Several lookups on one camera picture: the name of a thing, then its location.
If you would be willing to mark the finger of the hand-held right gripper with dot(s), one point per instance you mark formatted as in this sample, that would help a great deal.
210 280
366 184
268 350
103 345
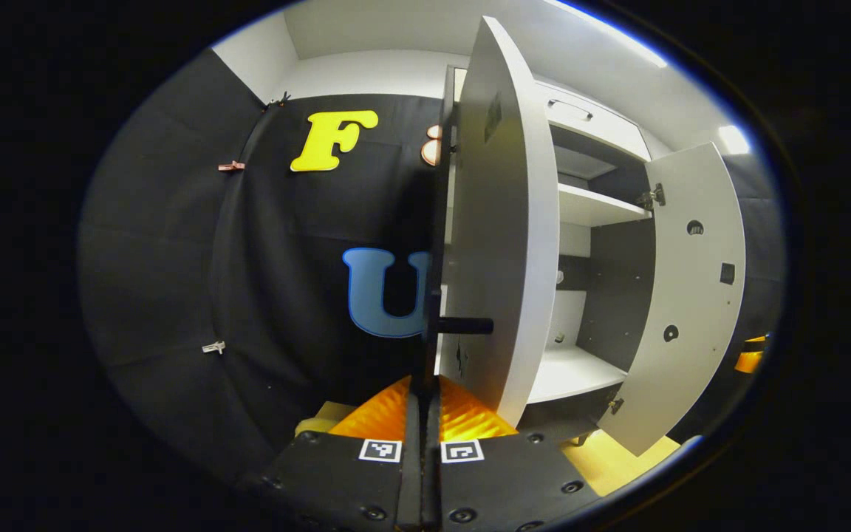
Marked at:
750 358

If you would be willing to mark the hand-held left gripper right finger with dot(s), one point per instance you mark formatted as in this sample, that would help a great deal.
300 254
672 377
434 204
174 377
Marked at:
433 488

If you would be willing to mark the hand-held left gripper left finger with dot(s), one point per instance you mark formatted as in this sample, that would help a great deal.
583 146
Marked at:
411 488

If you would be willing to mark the grey cabinet door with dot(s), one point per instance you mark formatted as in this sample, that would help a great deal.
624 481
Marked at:
499 222
691 310

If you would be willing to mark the grey double-door shoe cabinet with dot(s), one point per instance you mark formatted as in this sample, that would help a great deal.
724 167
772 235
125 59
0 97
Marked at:
617 295

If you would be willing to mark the metal door hinge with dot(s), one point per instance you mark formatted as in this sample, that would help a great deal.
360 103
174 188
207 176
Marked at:
615 406
653 197

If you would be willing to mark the white cabinet shelf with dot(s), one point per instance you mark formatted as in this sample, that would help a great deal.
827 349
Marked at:
569 373
592 207

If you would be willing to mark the grey cabinet top drawer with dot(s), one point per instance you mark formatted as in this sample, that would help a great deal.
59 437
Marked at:
603 129

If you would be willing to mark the small ceiling light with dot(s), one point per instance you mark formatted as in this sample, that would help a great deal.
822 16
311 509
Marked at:
734 140

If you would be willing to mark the white cloth clip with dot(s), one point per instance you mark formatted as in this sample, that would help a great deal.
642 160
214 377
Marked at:
213 346

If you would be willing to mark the black backdrop cloth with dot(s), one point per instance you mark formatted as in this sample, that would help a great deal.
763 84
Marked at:
174 258

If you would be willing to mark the red cloth clip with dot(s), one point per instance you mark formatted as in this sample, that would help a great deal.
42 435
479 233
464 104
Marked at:
231 167

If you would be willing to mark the black binder clip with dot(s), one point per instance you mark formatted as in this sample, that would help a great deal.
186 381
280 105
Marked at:
282 98

